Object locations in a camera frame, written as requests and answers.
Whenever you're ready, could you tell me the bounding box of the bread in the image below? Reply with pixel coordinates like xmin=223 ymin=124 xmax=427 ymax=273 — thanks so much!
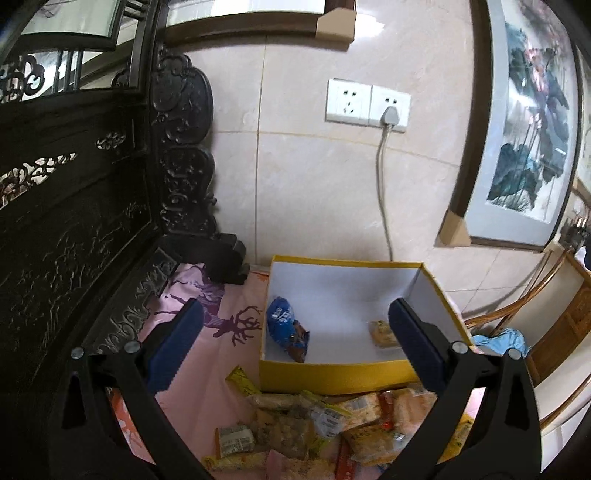
xmin=369 ymin=320 xmax=400 ymax=349

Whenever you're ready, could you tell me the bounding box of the long cream snack packet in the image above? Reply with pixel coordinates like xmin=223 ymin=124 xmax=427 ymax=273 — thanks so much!
xmin=201 ymin=451 xmax=269 ymax=473

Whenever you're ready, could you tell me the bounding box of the framed lotus painting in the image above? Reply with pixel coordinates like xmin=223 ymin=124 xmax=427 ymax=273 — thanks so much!
xmin=439 ymin=1 xmax=582 ymax=251

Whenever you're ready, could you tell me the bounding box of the light blue cloth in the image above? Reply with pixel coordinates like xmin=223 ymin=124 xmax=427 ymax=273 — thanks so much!
xmin=473 ymin=328 xmax=531 ymax=358

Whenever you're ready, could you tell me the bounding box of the small grey-green snack packet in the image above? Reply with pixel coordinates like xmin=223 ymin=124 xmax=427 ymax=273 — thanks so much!
xmin=215 ymin=424 xmax=256 ymax=458

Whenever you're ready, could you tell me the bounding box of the white double wall socket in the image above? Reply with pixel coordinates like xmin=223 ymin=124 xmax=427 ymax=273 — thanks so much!
xmin=325 ymin=78 xmax=412 ymax=133

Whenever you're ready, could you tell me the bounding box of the wooden chair with cushion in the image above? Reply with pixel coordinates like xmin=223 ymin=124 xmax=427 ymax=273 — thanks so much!
xmin=464 ymin=239 xmax=591 ymax=432

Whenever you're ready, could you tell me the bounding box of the orange snack packet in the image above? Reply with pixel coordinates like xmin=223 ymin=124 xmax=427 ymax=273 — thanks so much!
xmin=335 ymin=438 xmax=358 ymax=480

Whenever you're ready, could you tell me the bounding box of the yellow cardboard box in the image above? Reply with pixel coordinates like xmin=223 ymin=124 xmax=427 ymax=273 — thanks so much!
xmin=259 ymin=255 xmax=472 ymax=396

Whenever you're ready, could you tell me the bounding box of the white plug and cable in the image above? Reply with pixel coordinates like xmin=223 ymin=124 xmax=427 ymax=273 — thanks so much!
xmin=375 ymin=105 xmax=401 ymax=263

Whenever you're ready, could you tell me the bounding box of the white-label clear snack bag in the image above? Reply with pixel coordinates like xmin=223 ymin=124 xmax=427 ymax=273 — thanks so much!
xmin=298 ymin=390 xmax=352 ymax=439

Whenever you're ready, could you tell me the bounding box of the yellow-green snack packet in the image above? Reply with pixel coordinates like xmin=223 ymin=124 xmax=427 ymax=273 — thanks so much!
xmin=225 ymin=365 xmax=262 ymax=397

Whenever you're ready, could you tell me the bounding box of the dark carved wooden furniture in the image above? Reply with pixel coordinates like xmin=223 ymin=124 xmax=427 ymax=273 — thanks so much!
xmin=0 ymin=0 xmax=253 ymax=480

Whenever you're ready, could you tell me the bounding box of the blue snack bag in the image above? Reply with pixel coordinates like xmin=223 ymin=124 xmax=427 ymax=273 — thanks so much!
xmin=266 ymin=297 xmax=310 ymax=363

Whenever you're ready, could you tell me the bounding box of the pink floral cloth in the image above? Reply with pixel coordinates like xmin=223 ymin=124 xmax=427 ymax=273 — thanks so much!
xmin=143 ymin=264 xmax=270 ymax=458

